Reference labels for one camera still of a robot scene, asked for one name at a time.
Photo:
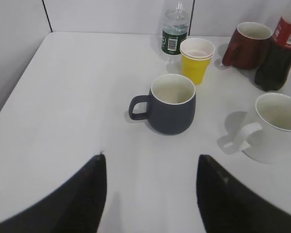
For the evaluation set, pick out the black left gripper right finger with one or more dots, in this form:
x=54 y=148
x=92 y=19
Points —
x=228 y=206

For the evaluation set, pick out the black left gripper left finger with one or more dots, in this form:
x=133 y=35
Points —
x=75 y=207

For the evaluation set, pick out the gray ceramic mug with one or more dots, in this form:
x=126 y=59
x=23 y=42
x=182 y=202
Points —
x=170 y=105

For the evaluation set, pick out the yellow paper cup stack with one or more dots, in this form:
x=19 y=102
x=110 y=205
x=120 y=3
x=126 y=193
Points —
x=196 y=55

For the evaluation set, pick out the white ceramic mug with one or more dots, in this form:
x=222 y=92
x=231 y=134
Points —
x=265 y=133

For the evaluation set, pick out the dark red ceramic mug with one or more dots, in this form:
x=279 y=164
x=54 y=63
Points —
x=248 y=46

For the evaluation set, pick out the cola bottle red label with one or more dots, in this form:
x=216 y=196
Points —
x=273 y=73

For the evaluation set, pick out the clear water bottle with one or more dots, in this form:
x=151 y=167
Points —
x=175 y=26

